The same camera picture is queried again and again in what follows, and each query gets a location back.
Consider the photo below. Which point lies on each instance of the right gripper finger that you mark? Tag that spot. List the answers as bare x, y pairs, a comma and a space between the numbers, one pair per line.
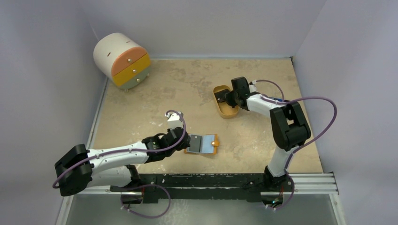
229, 95
232, 102

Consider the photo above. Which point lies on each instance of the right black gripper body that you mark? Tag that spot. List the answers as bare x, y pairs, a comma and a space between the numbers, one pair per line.
230, 98

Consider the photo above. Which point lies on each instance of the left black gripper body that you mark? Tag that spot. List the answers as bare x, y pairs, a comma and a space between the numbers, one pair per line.
183, 146

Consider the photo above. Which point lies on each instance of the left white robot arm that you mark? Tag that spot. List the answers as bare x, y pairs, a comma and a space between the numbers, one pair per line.
81, 168

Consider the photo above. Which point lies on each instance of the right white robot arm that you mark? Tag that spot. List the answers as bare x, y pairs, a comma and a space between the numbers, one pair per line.
289, 126

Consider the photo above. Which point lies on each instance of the black card stack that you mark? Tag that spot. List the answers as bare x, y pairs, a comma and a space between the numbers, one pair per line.
220, 96

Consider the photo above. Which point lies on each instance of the orange oval tray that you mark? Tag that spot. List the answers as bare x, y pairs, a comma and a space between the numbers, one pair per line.
224, 110

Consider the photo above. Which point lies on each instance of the blue black stapler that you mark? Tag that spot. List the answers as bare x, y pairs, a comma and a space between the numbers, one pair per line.
277, 99

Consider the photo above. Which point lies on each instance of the white round mini drawer chest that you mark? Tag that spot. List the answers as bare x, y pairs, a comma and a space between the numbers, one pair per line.
122, 60

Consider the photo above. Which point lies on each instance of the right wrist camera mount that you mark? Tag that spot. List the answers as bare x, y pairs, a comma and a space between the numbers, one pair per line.
252, 87

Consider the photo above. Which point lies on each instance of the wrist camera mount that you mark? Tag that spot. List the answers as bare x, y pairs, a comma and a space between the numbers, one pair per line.
252, 87
174, 119

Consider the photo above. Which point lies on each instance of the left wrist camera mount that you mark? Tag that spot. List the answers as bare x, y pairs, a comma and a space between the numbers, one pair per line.
174, 119

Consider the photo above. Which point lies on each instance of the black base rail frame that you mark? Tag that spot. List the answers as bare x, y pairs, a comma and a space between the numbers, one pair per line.
134, 187

